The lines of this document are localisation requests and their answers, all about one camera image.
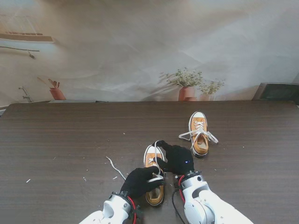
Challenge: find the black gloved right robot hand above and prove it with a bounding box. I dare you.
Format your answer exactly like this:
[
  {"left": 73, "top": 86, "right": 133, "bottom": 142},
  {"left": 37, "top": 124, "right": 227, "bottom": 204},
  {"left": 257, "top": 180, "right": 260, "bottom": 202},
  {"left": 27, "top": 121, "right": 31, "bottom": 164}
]
[{"left": 156, "top": 140, "right": 195, "bottom": 175}]

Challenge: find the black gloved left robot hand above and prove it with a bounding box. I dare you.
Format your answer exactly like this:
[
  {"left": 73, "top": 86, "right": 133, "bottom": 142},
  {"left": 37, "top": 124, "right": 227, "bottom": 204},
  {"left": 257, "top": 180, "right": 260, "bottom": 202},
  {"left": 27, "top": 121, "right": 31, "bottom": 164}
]
[{"left": 120, "top": 166, "right": 165, "bottom": 199}]

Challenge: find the printed kitchen backdrop cloth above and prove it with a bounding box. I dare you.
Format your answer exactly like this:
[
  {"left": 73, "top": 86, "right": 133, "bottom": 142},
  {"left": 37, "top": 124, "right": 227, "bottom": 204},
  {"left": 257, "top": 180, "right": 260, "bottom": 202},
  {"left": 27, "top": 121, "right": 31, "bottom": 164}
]
[{"left": 0, "top": 0, "right": 299, "bottom": 103}]

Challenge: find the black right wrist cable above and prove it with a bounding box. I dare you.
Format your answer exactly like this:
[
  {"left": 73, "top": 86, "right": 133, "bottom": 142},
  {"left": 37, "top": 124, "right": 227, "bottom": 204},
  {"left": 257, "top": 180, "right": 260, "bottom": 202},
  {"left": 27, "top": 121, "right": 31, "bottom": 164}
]
[{"left": 171, "top": 189, "right": 187, "bottom": 224}]

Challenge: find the red right wrist cable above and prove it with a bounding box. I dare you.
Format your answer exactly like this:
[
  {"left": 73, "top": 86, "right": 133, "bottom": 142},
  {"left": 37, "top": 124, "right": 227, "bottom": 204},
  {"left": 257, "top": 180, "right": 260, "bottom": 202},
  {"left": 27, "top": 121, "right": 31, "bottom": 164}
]
[{"left": 178, "top": 175, "right": 187, "bottom": 204}]

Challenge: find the white shoelace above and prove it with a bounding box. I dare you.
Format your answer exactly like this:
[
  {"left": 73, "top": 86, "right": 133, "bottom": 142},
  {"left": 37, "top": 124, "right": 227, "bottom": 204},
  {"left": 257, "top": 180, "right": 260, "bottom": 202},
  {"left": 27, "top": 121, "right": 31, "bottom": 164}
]
[
  {"left": 106, "top": 140, "right": 165, "bottom": 183},
  {"left": 178, "top": 121, "right": 219, "bottom": 151}
]

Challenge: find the red wrist cable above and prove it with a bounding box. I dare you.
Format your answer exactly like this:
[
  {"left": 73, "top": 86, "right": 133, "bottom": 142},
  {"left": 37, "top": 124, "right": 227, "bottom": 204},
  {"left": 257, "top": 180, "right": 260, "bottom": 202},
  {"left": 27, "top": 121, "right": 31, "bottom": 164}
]
[
  {"left": 178, "top": 175, "right": 187, "bottom": 204},
  {"left": 127, "top": 196, "right": 139, "bottom": 224}
]

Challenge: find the red left wrist cable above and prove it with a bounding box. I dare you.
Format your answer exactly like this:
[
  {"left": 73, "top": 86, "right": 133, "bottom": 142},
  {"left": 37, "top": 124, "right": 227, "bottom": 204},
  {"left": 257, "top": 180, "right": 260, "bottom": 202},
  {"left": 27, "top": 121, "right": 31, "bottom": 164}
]
[{"left": 127, "top": 196, "right": 139, "bottom": 224}]

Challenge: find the yellow canvas sneaker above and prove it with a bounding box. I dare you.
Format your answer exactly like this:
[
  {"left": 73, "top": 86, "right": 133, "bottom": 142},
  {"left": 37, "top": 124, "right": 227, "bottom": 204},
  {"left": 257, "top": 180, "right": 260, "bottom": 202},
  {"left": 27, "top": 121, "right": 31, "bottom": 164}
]
[
  {"left": 143, "top": 144, "right": 166, "bottom": 207},
  {"left": 188, "top": 111, "right": 209, "bottom": 158}
]

